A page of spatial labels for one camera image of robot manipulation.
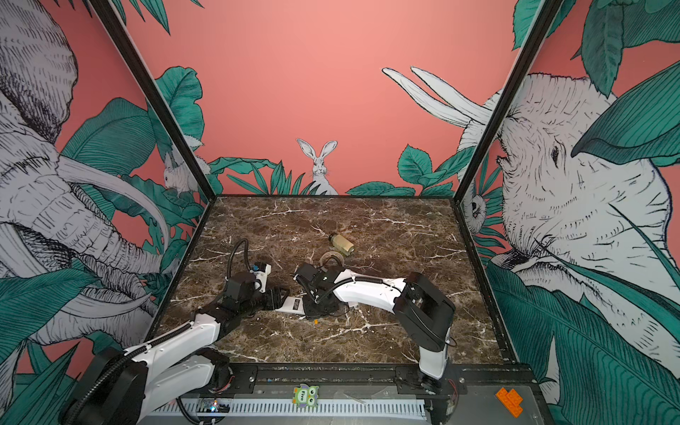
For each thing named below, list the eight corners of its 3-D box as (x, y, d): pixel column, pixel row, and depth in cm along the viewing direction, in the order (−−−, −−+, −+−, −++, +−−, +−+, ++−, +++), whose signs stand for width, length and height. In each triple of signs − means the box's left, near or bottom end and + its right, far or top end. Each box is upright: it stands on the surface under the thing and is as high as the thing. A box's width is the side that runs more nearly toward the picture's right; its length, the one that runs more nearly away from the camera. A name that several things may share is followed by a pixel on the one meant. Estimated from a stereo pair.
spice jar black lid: (327, 243, 107) (327, 237, 104) (334, 236, 109) (334, 230, 106) (348, 257, 103) (348, 251, 100) (354, 250, 105) (355, 244, 102)
